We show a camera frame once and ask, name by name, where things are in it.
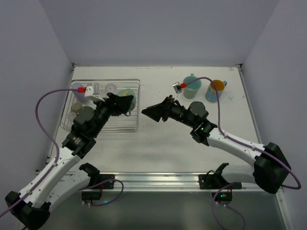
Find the aluminium mounting rail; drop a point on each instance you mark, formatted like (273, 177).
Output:
(157, 181)

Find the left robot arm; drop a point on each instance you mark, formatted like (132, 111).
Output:
(33, 204)

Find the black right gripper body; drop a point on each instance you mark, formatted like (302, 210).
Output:
(166, 109)

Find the black base bracket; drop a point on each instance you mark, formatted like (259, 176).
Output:
(213, 179)
(105, 183)

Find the tall green mug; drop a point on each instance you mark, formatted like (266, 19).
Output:
(193, 85)

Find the controller box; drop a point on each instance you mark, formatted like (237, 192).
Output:
(223, 197)
(91, 196)

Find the left controller box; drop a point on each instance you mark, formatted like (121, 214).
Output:
(91, 196)

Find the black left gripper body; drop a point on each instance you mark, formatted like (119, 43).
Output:
(112, 104)

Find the metal wire dish rack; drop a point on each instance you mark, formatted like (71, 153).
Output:
(120, 123)

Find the small green teal cup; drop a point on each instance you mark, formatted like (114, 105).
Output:
(128, 91)

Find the right black base bracket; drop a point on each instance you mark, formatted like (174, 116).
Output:
(213, 179)

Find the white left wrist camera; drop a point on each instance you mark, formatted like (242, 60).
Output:
(92, 93)

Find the left black base bracket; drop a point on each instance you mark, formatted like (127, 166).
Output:
(105, 183)

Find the blue butterfly mug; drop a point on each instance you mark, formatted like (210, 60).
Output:
(215, 90)

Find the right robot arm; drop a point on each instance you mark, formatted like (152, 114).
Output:
(265, 166)

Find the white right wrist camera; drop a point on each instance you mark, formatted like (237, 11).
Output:
(178, 88)

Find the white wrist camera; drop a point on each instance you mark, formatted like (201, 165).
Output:
(178, 88)
(92, 93)

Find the lilac plastic cup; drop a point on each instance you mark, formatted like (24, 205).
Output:
(79, 93)

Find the right controller box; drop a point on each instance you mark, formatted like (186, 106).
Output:
(223, 197)

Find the olive ceramic mug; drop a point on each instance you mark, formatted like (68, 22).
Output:
(75, 107)

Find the clear glass tumbler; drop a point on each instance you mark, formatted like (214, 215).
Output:
(71, 116)
(110, 88)

